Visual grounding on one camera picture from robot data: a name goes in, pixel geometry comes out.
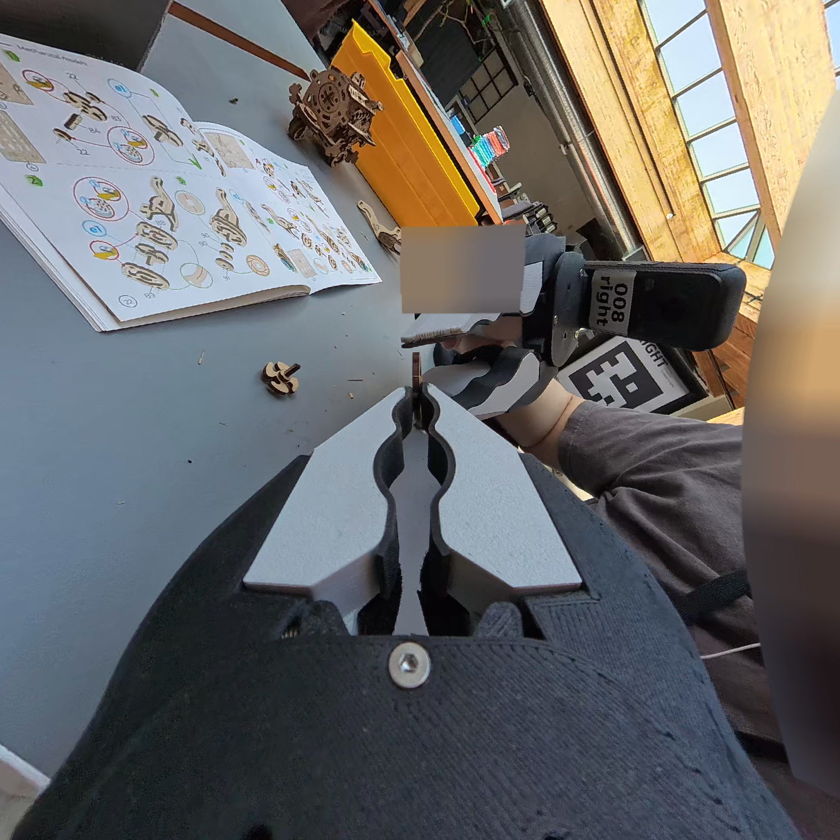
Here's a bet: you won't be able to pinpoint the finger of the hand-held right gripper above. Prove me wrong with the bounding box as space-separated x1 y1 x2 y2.
423 344 559 421
402 261 546 347

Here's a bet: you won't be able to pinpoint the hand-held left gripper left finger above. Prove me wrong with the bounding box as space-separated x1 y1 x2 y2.
243 386 411 636

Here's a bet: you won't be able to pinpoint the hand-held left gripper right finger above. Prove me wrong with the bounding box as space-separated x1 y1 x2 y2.
423 384 584 636

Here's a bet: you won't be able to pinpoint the person's right hand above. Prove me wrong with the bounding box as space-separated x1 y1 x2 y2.
433 331 585 470

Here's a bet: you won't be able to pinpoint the open instruction booklet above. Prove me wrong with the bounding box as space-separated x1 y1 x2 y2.
0 33 383 332

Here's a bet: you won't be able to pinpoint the skylight windows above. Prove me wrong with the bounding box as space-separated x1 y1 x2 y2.
640 0 840 270

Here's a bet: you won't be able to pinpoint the stack of colourful trays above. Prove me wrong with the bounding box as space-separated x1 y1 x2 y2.
469 126 511 161

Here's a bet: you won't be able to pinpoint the person's torso in dark clothing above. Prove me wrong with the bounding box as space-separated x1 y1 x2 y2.
656 564 811 840

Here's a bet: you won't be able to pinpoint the curved wooden model part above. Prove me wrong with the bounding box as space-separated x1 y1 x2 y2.
357 200 403 256

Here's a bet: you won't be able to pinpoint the silver ventilation duct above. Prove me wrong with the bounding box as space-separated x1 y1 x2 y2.
505 0 647 257

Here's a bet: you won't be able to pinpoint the yellow plastic bin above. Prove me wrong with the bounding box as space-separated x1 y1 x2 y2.
330 20 480 227

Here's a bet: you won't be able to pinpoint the black strap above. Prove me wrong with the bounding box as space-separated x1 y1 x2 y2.
676 570 750 624

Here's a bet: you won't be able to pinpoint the assembled wooden mechanical model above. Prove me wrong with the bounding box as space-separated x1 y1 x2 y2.
287 67 383 166

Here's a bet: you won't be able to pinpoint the long background table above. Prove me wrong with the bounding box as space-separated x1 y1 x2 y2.
364 0 503 224

